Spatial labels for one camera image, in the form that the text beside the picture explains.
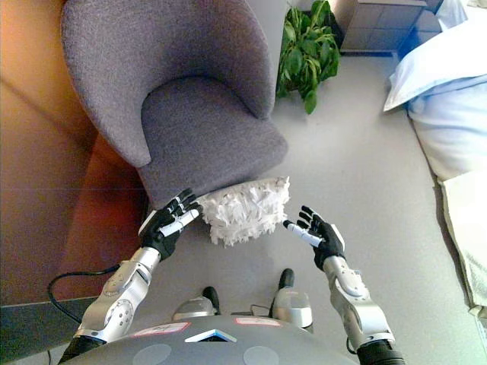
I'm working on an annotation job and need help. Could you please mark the white fringed throw pillow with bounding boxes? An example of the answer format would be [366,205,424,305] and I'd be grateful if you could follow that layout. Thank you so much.
[199,175,292,249]

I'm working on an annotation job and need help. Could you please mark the silver robot leg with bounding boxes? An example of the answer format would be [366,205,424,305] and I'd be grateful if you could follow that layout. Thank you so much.
[172,296,218,322]
[271,287,314,332]

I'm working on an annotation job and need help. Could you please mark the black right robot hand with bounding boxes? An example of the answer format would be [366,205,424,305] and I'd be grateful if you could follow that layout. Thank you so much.
[285,205,347,273]

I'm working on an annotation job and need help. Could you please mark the grey drawer cabinet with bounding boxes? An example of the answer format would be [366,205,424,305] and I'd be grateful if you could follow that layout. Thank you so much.
[339,0,444,55]

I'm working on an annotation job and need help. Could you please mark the cream bed blanket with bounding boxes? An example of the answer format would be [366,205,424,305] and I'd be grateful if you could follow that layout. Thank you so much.
[436,170,487,317]

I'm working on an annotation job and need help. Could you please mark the green potted plant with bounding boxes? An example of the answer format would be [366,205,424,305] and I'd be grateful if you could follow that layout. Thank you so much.
[275,0,342,116]

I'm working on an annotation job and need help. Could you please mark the grey fabric armchair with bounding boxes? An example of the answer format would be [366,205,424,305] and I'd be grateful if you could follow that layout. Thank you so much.
[60,0,288,207]

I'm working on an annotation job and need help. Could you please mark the silver right robot leg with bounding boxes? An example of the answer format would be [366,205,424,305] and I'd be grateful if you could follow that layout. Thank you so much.
[271,287,314,332]

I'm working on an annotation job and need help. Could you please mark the thin black floor cable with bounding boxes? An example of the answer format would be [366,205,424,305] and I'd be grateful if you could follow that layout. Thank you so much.
[248,303,275,317]

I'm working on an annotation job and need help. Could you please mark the grey robot torso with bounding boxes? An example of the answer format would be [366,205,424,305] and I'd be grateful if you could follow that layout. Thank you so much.
[60,314,361,365]

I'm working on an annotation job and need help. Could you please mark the black left robot foot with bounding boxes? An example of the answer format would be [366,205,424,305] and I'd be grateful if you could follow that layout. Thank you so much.
[202,286,221,315]

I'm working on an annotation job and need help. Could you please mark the thick black wrist cable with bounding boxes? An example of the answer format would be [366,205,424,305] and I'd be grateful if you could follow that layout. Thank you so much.
[46,262,123,336]

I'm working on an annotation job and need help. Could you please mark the silver left robot leg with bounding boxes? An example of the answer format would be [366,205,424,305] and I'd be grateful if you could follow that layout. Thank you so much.
[172,296,218,322]

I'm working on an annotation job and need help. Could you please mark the black right robot foot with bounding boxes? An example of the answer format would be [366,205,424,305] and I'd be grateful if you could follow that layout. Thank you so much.
[279,268,296,291]

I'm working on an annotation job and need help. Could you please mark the white bed duvet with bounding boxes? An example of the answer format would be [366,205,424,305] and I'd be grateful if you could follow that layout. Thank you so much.
[382,0,487,180]

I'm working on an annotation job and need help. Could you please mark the black robot foot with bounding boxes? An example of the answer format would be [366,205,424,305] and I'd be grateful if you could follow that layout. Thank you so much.
[279,268,296,291]
[202,286,221,315]

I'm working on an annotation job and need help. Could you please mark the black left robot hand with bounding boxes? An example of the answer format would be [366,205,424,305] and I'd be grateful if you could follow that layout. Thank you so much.
[138,188,202,263]

